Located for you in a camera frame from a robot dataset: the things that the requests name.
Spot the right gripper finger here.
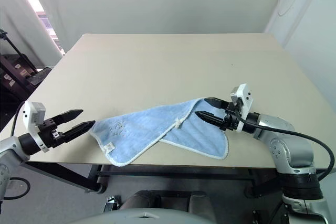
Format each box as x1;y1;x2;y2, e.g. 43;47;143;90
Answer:
195;110;226;129
204;98;229;110

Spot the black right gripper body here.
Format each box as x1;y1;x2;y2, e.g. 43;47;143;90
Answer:
220;101;242;132

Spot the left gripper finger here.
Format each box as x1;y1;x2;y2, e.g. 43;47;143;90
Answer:
53;108;85;126
62;120;96;143

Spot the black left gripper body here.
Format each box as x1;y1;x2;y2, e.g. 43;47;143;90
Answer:
38;118;67;148

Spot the light blue cloth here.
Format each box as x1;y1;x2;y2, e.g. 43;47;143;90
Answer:
90;98;230;168

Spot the black flat device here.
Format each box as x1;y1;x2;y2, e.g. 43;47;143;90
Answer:
25;67;53;86

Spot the dark chair at left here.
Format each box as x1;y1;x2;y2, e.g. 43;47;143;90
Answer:
0;53;53;132

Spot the black tripod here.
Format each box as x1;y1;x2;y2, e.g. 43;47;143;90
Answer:
0;28;38;77

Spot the window with building view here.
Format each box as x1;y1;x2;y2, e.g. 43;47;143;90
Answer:
25;0;66;55

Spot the grey robot torso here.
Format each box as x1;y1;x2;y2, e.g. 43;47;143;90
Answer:
69;207;212;224

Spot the white curtain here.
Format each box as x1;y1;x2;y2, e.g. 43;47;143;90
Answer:
0;0;64;68

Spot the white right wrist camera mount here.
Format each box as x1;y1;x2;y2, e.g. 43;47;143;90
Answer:
230;83;254;133

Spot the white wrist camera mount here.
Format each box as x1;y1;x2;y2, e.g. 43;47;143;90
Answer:
22;101;50;153
230;83;254;133

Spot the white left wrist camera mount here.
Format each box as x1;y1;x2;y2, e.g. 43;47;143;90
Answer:
22;101;50;153

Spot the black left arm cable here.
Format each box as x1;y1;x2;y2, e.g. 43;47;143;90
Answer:
0;100;32;200

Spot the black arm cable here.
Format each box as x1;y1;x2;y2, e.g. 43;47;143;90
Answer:
0;100;32;200
236;112;336;182

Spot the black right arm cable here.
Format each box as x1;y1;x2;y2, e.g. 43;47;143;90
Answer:
236;112;336;182

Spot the black metal table frame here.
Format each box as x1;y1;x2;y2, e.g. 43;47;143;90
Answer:
24;161;280;199

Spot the small silver metal bracket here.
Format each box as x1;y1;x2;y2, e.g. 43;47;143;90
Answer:
104;195;122;213

